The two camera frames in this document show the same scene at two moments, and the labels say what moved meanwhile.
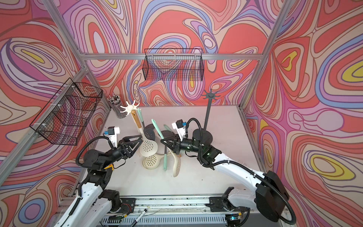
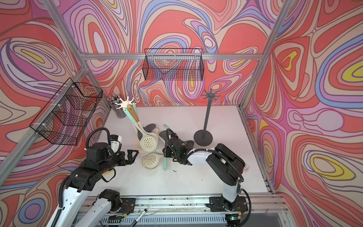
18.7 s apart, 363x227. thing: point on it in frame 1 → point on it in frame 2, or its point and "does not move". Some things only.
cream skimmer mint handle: [176, 160] → [147, 143]
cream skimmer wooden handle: [148, 148] → [130, 107]
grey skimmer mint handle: [141, 117] → [138, 133]
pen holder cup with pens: [115, 102] does not move
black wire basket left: [65, 117] does not move
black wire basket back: [173, 64] does not move
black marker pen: [142, 214] does not move
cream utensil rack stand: [128, 109] → [125, 103]
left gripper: [122, 151] → [130, 160]
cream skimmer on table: [151, 162] does not move
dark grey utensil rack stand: [206, 134] does not move
